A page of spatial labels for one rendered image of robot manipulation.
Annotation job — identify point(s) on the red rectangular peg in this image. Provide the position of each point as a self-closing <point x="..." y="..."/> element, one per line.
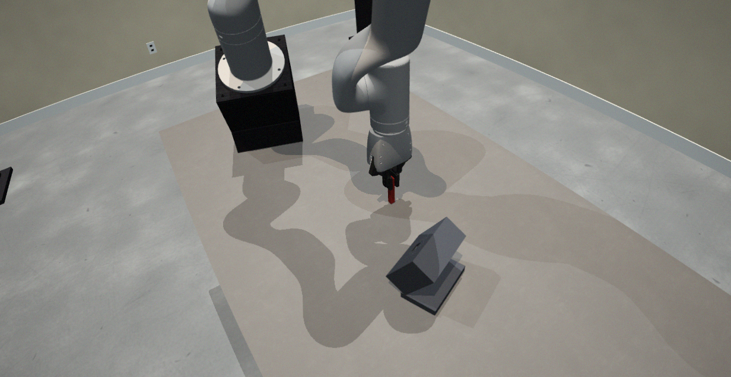
<point x="391" y="194"/>

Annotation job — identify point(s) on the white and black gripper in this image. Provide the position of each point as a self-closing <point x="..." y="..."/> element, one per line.
<point x="387" y="154"/>

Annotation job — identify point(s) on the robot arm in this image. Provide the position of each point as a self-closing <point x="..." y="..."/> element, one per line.
<point x="378" y="54"/>

